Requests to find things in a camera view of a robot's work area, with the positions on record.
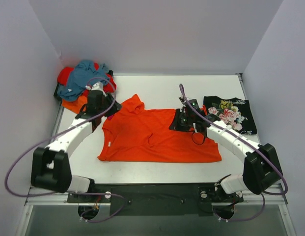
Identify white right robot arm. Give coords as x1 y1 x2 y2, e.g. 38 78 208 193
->
169 97 283 201

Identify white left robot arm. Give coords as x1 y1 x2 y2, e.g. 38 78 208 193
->
30 90 121 203

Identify light orange t-shirt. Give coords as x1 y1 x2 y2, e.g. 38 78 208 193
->
62 96 87 114

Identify blue t-shirt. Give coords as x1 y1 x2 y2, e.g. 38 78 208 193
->
57 59 111 103

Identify red t-shirt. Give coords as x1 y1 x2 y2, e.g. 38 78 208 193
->
56 62 117 98

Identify black floral t-shirt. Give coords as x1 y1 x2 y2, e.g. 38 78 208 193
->
203 96 257 135

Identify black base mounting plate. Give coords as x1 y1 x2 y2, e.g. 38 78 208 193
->
67 183 243 219

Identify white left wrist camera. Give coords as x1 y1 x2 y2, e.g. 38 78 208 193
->
85 82 104 91

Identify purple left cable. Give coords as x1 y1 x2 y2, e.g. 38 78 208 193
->
4 77 126 224

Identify purple cable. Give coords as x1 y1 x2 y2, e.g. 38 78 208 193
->
179 84 289 222
4 77 126 224

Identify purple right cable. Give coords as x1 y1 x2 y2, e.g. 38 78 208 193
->
179 84 289 222

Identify aluminium front rail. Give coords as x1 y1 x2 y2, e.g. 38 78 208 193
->
25 187 287 206

